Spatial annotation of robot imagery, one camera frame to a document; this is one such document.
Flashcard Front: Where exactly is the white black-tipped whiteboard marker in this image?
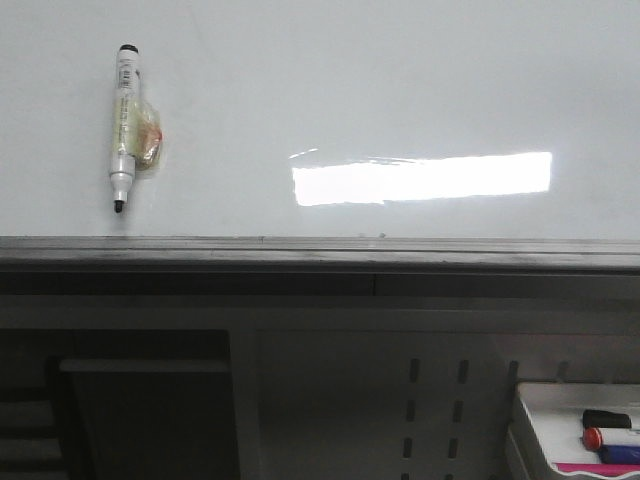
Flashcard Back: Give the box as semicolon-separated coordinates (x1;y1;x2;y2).
109;44;163;214

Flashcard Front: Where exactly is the white glossy whiteboard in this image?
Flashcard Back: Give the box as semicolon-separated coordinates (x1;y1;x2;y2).
1;1;639;241

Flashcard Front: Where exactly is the grey aluminium whiteboard tray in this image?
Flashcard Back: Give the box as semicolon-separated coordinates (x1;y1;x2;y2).
1;236;639;296

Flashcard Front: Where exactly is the white slotted pegboard panel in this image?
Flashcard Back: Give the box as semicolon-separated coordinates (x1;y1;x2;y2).
234;329;639;479

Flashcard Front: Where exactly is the dark grey cabinet box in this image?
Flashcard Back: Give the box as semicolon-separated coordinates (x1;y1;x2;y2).
45;357;241;479

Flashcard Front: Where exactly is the white plastic storage bin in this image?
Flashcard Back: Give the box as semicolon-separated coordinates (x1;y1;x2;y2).
505;383;639;479

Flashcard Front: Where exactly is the black marker cap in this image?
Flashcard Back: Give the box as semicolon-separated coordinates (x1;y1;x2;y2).
582;409;632;429

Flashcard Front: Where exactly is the red capped marker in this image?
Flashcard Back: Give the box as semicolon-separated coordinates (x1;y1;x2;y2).
582;427;640;451

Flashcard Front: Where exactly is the blue marker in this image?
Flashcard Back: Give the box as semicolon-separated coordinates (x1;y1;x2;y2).
598;445;640;465

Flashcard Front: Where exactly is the pink white eraser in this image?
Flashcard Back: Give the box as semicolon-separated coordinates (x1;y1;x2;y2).
553;463;639;479

